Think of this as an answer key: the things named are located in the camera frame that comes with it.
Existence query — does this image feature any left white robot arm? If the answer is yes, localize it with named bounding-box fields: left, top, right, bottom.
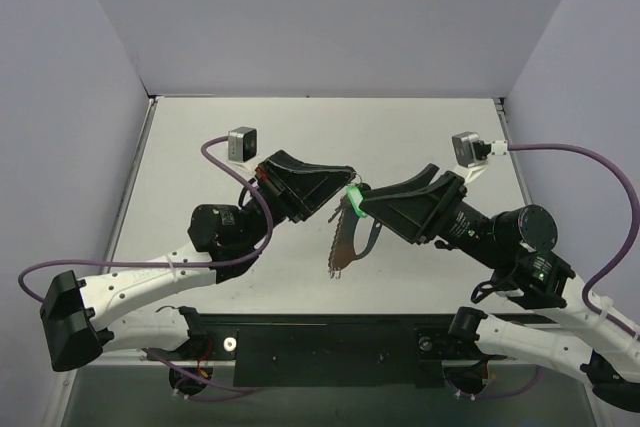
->
left=40, top=150, right=356, bottom=372

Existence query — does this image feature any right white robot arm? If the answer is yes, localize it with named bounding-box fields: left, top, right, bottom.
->
left=357, top=164, right=639, bottom=412

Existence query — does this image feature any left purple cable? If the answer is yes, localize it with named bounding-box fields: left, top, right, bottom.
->
left=17, top=136, right=274, bottom=303

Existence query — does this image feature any purple cable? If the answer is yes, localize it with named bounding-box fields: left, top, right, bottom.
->
left=507, top=142, right=640, bottom=333
left=17, top=136, right=274, bottom=303

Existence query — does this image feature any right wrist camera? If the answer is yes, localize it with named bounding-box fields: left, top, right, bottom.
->
left=451, top=132, right=508, bottom=184

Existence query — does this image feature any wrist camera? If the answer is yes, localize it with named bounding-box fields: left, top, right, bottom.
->
left=227, top=126, right=258, bottom=171
left=451, top=132, right=508, bottom=184

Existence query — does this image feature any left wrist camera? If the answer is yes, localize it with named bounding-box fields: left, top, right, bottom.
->
left=227, top=126, right=258, bottom=171

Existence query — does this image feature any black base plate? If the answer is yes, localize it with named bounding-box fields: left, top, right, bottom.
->
left=166, top=314, right=484, bottom=388

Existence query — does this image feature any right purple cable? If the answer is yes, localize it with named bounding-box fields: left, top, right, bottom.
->
left=507, top=142, right=640, bottom=333

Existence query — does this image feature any aluminium table frame rail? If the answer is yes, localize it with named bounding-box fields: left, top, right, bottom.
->
left=41, top=96, right=157, bottom=427

